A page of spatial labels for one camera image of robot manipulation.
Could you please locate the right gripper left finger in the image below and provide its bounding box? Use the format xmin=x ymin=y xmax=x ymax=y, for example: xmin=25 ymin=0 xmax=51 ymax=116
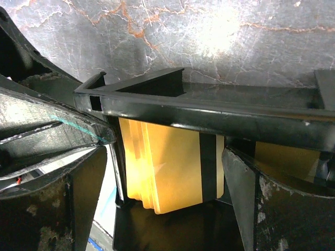
xmin=1 ymin=146 xmax=107 ymax=250

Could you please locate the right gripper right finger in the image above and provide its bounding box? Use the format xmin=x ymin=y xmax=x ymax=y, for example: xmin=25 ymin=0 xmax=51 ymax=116
xmin=222 ymin=147 xmax=334 ymax=250

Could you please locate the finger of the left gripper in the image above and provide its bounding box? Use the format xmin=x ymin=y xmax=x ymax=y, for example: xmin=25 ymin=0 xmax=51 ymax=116
xmin=1 ymin=8 xmax=81 ymax=105
xmin=1 ymin=75 xmax=116 ymax=180

